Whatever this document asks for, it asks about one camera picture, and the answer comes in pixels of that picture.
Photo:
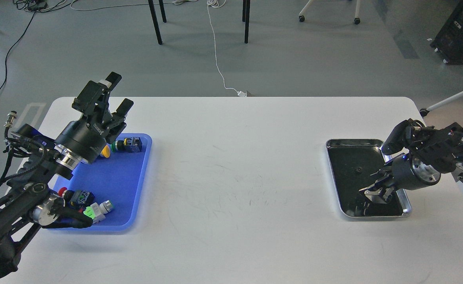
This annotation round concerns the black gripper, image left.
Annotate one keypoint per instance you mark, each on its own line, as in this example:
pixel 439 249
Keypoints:
pixel 88 139

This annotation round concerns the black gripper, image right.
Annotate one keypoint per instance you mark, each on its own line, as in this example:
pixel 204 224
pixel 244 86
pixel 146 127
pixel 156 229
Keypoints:
pixel 408 172

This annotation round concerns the black robot arm, image right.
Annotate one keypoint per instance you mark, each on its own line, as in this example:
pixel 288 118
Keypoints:
pixel 431 153

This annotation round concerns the silver metal tray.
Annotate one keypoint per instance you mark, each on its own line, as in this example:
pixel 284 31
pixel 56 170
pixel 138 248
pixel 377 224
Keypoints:
pixel 345 154

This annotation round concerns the blue plastic tray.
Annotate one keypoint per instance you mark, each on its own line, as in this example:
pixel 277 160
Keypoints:
pixel 118 179

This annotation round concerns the white office chair base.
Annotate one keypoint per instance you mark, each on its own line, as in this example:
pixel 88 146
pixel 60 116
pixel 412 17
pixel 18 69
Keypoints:
pixel 327 10

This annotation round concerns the yellow push button switch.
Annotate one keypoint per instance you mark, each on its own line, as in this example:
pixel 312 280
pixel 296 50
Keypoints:
pixel 105 152

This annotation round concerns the green push button switch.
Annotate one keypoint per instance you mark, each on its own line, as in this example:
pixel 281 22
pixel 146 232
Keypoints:
pixel 127 144

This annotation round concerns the red push button switch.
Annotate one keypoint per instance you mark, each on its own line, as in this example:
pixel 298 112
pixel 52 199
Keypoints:
pixel 78 199

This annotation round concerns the white green connector switch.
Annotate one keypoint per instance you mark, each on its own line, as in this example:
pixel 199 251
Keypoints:
pixel 97 212

